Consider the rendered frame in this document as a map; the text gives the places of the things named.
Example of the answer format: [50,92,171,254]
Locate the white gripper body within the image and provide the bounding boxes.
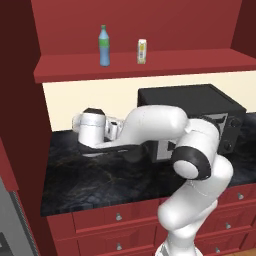
[111,117,128,141]

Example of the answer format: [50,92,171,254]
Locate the tall dark red cabinet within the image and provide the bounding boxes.
[0,0,58,256]

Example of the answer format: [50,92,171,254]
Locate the white yellow drink carton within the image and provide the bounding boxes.
[136,38,148,65]

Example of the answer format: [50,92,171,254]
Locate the blue bottle green label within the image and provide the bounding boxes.
[98,24,111,67]

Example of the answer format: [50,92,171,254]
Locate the black toaster oven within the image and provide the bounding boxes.
[137,83,248,165]

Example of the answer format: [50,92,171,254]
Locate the red drawer front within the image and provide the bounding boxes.
[196,204,256,236]
[159,182,256,210]
[194,228,256,256]
[72,198,161,235]
[76,224,158,256]

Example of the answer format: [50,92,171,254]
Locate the silver-framed toaster oven door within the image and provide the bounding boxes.
[154,112,232,164]

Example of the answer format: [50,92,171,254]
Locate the black oven knob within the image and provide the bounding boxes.
[222,140,234,152]
[230,117,241,129]

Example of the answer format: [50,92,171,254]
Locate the grey fridge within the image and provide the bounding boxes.
[0,176,38,256]

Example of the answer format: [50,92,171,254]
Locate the red open wall cabinet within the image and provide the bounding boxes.
[30,0,256,84]

